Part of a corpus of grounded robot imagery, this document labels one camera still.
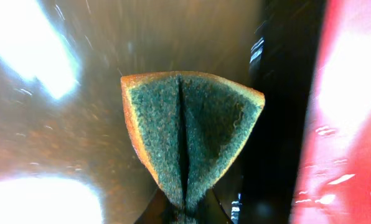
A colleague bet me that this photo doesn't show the red plastic tray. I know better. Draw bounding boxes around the red plastic tray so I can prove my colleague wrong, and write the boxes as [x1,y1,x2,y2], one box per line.
[289,0,371,224]

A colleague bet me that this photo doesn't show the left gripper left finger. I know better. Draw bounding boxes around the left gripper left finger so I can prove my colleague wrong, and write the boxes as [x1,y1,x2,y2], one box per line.
[134,188,177,224]

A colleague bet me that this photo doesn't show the black water tray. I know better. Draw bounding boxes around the black water tray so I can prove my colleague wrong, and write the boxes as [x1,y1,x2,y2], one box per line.
[0,0,326,223]

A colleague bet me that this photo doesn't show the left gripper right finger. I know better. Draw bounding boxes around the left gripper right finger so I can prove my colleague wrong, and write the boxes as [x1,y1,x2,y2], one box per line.
[197,189,232,224]

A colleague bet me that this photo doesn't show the green sponge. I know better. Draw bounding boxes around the green sponge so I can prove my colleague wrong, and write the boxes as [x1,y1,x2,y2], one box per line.
[121,71,265,216]

